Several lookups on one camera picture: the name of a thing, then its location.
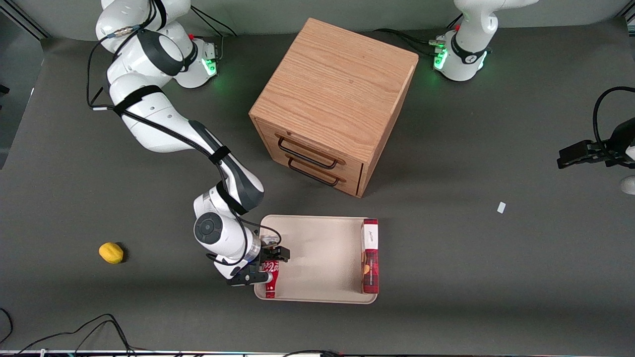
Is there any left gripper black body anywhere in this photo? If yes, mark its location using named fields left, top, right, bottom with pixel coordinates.
left=608, top=118, right=635, bottom=168

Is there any red coke bottle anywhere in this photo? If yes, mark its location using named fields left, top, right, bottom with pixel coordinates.
left=262, top=260, right=281, bottom=299

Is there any beige plastic tray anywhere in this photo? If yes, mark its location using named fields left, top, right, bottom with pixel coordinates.
left=254, top=214, right=379, bottom=304

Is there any red snack box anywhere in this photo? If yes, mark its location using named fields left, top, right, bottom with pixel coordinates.
left=361, top=218, right=380, bottom=294

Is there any yellow lemon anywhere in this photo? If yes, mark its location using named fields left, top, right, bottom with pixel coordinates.
left=99, top=242, right=124, bottom=264

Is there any wooden drawer cabinet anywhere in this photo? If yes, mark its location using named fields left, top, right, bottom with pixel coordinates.
left=249, top=18, right=419, bottom=198

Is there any black looped gripper cable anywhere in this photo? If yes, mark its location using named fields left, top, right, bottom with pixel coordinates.
left=592, top=86, right=635, bottom=149

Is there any black lower drawer handle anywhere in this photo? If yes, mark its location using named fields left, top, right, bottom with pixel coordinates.
left=288, top=158, right=342, bottom=187

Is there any black drawer handle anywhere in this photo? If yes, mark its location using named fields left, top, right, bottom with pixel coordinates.
left=277, top=136, right=339, bottom=170
left=288, top=158, right=342, bottom=187

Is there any black upper drawer handle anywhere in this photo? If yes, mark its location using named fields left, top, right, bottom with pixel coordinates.
left=277, top=136, right=339, bottom=170

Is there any black floor cable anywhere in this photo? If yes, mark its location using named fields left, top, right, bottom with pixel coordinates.
left=14, top=313, right=135, bottom=356
left=0, top=307, right=14, bottom=344

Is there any black left base cable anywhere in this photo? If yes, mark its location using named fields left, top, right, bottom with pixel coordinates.
left=373, top=27, right=447, bottom=56

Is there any black base cable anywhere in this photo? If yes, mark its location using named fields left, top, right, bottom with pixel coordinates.
left=190, top=5, right=237, bottom=38
left=373, top=27, right=447, bottom=56

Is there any black right base cable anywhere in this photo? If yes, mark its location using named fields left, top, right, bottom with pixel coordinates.
left=190, top=5, right=237, bottom=38

